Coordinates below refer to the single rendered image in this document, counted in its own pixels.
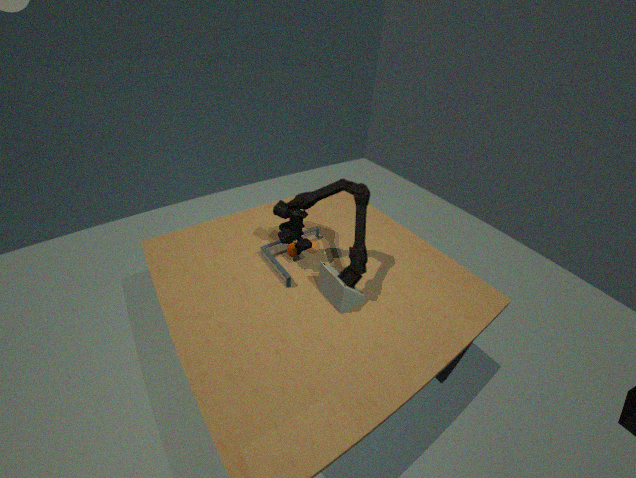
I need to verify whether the clear low l-shaped wall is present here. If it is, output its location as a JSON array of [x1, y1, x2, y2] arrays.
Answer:
[[260, 230, 318, 287]]

